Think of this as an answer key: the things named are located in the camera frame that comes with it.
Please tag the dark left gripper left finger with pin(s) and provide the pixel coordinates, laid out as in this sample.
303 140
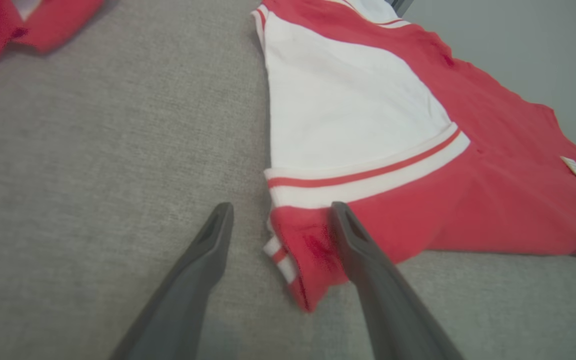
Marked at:
188 290

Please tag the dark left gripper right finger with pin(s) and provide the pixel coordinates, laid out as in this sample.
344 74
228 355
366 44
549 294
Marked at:
393 315

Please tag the red white jersey top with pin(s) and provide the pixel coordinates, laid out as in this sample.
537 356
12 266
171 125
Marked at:
358 100

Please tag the grey partition post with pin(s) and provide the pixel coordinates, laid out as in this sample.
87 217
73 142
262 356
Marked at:
401 5

